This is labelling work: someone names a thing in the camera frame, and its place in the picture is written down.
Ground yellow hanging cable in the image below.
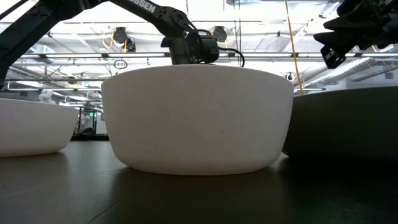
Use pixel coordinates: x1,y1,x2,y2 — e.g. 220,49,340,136
284,0,305,95

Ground white plastic bowl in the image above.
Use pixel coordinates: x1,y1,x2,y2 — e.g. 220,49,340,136
0,98,80,158
101,63,295,177

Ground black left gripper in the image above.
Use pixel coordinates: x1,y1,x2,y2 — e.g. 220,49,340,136
160,35,200,65

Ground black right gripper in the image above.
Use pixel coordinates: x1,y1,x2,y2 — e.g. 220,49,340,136
313,0,398,70

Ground grey horizontal rail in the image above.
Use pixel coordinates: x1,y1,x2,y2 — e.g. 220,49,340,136
4,77,106,83

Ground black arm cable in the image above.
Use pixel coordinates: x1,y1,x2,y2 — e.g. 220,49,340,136
217,45,246,68

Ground black ceiling cable reel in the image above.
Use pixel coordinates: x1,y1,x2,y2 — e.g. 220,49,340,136
101,26,137,54
211,26,231,44

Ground white robot figure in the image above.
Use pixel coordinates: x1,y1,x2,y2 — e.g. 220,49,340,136
38,89,57,105

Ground black table edge frame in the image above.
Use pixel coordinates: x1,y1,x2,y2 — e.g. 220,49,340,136
70,133,109,141

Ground black cable loop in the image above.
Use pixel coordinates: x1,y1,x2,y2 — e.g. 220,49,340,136
113,58,129,71

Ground silver ventilation duct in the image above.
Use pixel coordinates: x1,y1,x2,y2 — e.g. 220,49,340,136
303,46,398,88
29,43,55,55

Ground black hanging cables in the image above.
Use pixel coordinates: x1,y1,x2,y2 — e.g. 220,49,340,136
232,0,243,68

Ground gray plastic bowl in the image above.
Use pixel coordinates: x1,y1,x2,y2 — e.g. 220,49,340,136
282,86,398,161

